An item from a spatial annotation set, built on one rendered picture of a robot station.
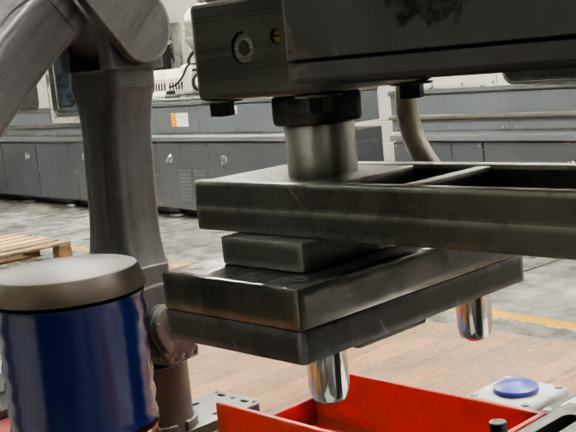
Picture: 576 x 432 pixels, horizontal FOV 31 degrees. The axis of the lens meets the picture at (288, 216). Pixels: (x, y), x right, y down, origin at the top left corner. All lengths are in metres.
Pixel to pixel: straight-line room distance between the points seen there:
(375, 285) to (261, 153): 7.20
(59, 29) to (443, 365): 0.55
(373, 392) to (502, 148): 5.24
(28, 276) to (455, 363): 0.91
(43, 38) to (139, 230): 0.19
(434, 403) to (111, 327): 0.64
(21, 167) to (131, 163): 10.18
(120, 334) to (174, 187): 8.43
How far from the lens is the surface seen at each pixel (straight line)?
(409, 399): 0.89
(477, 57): 0.39
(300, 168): 0.53
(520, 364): 1.13
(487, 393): 0.95
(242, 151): 7.86
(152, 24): 0.92
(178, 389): 0.97
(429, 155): 0.60
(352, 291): 0.49
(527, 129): 6.00
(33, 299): 0.25
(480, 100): 6.18
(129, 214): 0.92
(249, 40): 0.51
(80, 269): 0.26
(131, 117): 0.92
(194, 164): 8.39
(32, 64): 0.86
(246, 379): 1.14
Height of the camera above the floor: 1.24
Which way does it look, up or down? 9 degrees down
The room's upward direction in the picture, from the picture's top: 5 degrees counter-clockwise
